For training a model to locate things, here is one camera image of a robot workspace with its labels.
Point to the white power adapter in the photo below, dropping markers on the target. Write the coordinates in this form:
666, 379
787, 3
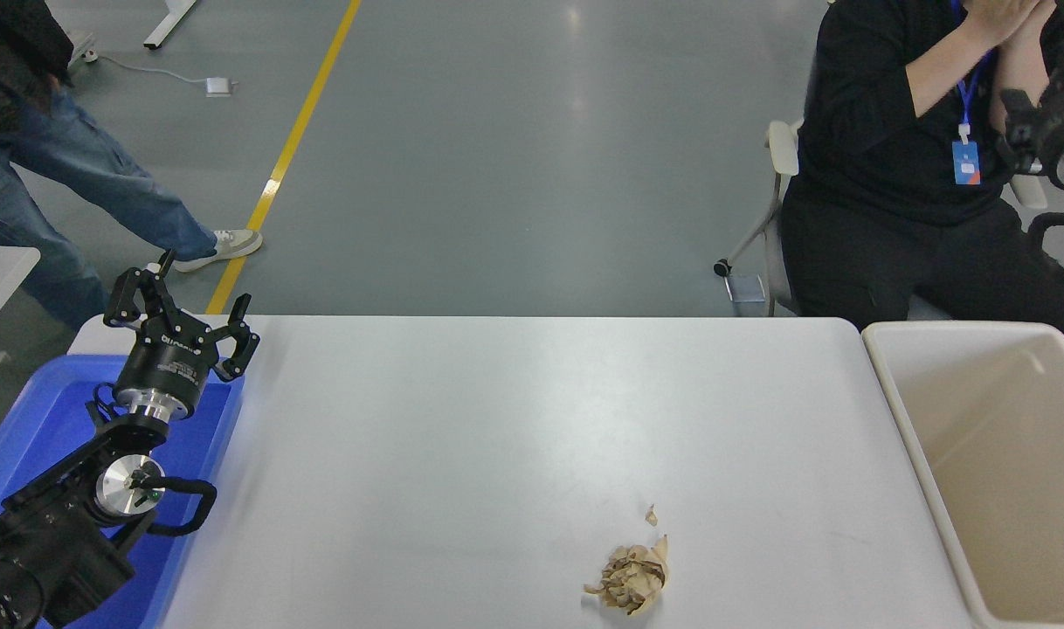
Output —
219, 86

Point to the person's right hand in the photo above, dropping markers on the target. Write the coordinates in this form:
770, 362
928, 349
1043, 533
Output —
999, 17

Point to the small tan paper scrap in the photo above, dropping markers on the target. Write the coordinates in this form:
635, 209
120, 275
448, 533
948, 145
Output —
650, 516

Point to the tan paper ball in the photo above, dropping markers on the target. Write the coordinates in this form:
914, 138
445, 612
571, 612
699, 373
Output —
632, 577

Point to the white metal stand leg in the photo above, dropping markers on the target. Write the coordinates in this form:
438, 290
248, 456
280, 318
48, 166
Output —
172, 22

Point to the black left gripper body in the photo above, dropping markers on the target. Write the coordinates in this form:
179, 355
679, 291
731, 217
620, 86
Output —
161, 365

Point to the person's left hand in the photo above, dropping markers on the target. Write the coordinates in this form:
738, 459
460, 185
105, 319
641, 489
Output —
1040, 24

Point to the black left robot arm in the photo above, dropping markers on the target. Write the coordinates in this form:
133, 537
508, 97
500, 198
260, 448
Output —
56, 533

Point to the blue plastic tray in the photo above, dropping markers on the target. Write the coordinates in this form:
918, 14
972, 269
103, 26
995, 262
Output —
25, 419

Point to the person's right forearm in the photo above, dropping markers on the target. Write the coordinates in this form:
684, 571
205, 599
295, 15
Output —
956, 74

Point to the person's left forearm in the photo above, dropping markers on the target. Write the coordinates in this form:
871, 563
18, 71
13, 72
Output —
1017, 74

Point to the large pale plastic bin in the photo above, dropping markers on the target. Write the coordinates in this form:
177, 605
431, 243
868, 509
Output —
1004, 454

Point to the person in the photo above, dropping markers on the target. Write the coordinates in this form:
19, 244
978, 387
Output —
60, 166
864, 131

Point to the white office chair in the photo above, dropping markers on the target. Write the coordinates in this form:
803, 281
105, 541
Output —
781, 144

